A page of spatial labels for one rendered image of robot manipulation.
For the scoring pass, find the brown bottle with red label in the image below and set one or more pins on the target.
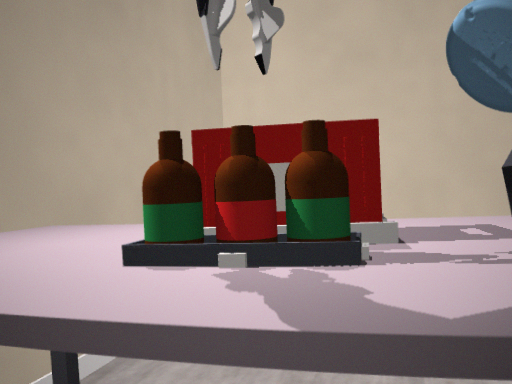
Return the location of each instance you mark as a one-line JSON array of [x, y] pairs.
[[244, 192]]

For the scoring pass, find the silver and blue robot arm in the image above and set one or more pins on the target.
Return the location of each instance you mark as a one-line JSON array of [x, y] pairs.
[[479, 52]]

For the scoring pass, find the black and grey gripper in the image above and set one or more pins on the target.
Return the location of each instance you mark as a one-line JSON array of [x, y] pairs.
[[266, 21]]

